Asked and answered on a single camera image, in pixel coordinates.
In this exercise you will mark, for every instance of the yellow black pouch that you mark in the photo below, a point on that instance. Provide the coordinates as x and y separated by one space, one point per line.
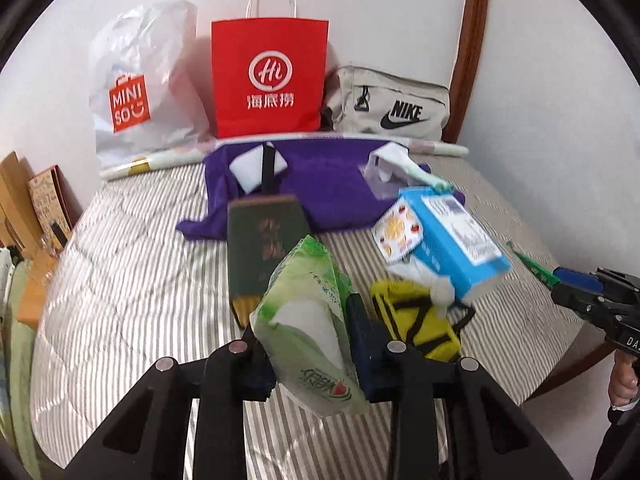
429 318

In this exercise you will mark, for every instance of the fruit print sachet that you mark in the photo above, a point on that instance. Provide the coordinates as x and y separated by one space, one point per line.
398 232

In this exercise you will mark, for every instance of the dark green tea box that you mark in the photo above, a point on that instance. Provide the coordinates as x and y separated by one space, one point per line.
262 230

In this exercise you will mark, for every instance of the red paper shopping bag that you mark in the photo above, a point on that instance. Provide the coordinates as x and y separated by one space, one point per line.
268 70

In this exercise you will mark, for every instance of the blue tissue pack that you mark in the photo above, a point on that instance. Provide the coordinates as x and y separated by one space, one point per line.
455 244

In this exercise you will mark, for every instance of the wooden headboard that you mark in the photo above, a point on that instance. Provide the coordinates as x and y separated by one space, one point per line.
19 224

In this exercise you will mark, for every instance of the purple towel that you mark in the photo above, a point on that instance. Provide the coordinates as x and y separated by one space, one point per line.
322 174

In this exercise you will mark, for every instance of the white mesh cloth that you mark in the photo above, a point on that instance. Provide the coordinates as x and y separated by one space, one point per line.
392 161

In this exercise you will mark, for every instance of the rolled printed paper tube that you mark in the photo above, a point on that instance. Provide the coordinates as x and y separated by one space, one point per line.
176 157

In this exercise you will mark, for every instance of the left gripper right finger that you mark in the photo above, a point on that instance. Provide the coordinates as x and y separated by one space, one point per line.
368 339

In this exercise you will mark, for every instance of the green bed sheet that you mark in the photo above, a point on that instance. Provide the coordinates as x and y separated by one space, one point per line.
17 345

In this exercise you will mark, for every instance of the striped quilted table cover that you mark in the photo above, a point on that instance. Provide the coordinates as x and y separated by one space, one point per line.
130 289

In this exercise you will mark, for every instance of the clear plastic zip bag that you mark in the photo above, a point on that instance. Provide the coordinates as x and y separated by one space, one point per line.
377 179

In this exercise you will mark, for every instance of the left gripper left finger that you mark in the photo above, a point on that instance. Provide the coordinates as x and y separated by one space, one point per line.
257 377

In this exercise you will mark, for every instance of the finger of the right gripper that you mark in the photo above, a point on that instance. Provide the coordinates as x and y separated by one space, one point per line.
578 279

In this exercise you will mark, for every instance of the green wet wipe sachet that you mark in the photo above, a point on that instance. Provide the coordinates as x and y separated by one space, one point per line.
546 277

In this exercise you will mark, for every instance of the grey Nike pouch bag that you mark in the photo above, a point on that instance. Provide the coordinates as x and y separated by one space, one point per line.
359 99

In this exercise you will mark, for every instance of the person's right hand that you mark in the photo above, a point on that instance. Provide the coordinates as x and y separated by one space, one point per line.
623 385

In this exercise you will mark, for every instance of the green tissue packet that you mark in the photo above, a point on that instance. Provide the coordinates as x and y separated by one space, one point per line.
301 324

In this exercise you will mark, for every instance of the white Miniso plastic bag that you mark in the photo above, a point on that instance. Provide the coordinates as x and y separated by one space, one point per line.
141 96

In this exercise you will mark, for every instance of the brown wooden door frame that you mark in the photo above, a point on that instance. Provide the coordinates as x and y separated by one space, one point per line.
470 47

